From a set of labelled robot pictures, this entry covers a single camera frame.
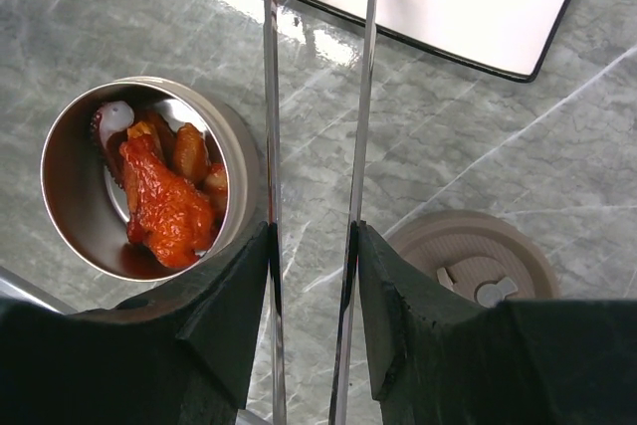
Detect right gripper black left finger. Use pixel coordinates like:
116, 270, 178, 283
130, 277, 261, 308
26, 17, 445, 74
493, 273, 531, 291
1, 223, 269, 424

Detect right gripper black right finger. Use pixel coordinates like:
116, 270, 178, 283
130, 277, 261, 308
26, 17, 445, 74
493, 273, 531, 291
358, 225, 636, 424

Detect brown round lunch box lid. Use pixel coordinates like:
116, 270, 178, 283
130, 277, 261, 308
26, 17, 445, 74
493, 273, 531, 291
387, 210, 560, 307

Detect steel serving tongs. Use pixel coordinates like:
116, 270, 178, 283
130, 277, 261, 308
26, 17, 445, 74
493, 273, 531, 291
263, 0, 377, 424

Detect orange fried chicken wing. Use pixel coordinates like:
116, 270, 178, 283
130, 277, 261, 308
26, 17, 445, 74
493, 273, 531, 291
119, 134, 215, 269

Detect orange glazed food piece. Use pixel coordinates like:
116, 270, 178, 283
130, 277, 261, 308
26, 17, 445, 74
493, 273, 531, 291
172, 122, 210, 185

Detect red crispy meat strip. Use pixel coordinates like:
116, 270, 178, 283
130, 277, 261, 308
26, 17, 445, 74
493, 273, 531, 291
127, 109, 176, 160

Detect dark purple curved sausage piece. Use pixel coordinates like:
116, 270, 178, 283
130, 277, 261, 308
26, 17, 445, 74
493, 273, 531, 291
90, 101, 135, 188

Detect round steel lunch box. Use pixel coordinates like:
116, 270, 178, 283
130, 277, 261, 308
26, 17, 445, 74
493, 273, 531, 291
41, 77, 259, 282

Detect aluminium front rail frame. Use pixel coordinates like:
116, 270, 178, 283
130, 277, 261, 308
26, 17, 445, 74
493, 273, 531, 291
0, 267, 77, 316

